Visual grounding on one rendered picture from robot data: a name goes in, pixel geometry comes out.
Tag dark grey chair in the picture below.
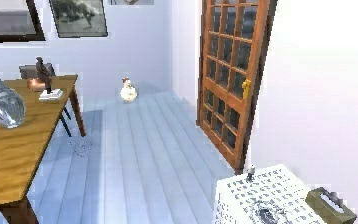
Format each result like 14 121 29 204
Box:
18 63 73 138

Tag clear glass vase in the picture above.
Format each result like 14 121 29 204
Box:
0 70 27 130

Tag white patterned side table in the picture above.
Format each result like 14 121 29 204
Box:
214 163 329 224

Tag yellow door handle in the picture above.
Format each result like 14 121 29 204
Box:
241 78 252 100

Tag brown wooden table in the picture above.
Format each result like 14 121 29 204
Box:
0 74 87 224

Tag black framed grey picture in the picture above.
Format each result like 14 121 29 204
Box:
48 0 109 39

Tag dark bird statue white base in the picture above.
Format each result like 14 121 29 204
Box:
35 56 64 102

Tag olive green tissue box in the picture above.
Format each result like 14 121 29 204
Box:
304 186 358 224

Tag small grey white figurine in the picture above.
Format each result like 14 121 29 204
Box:
245 163 257 183

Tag brown wooden glass-pane door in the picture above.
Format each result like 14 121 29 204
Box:
196 0 279 175

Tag copper round bowl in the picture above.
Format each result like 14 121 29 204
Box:
27 77 47 93

